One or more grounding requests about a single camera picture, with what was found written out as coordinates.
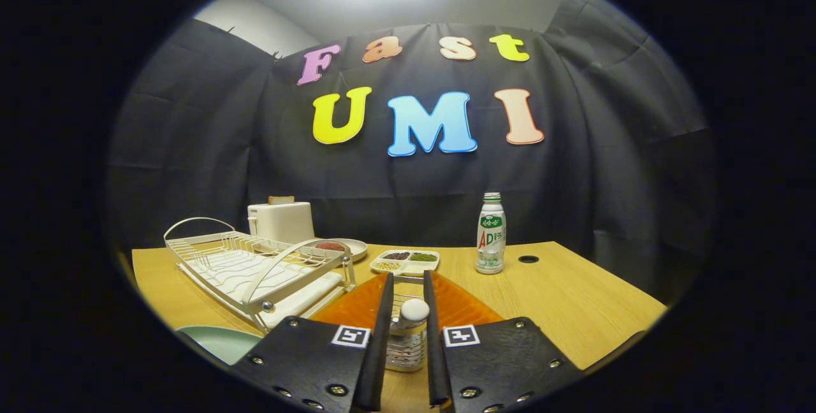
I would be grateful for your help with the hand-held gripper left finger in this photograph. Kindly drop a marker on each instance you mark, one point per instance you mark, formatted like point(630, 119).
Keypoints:
point(379, 349)

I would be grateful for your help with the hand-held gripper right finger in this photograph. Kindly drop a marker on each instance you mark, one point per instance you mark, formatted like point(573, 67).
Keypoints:
point(435, 362)

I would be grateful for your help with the pale green plate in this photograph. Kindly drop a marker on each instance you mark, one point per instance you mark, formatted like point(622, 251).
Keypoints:
point(223, 343)

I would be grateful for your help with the beige round plate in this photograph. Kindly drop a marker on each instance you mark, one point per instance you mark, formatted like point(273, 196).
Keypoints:
point(357, 248)

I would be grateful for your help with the heap of yellow soybeans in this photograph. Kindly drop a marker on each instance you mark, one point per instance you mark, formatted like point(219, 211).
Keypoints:
point(387, 266)

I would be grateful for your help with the white divided tray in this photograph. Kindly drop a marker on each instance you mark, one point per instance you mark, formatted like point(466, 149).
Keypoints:
point(417, 267)

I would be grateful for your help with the white drain tray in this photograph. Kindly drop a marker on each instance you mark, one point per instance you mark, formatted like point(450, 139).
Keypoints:
point(299, 298)

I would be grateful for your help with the heap of black beans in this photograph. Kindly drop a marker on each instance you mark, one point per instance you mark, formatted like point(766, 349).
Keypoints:
point(398, 255)

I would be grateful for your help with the heap of green beans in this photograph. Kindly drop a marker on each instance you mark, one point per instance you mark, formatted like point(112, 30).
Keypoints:
point(423, 257)

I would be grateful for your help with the red meat slice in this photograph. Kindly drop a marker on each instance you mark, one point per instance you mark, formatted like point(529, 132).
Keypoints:
point(330, 246)

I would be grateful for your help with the black desk grommet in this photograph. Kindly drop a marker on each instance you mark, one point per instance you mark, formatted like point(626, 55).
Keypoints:
point(528, 259)

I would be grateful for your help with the white green-label drink bottle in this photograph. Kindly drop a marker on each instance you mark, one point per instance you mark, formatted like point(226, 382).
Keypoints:
point(491, 234)

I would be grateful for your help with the black backdrop cloth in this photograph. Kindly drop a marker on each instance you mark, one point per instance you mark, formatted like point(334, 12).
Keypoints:
point(382, 196)

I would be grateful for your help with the white toaster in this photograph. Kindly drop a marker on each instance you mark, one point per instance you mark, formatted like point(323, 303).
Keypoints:
point(284, 222)

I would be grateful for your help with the brown toast slice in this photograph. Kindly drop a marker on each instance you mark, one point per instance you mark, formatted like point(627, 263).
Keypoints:
point(281, 199)

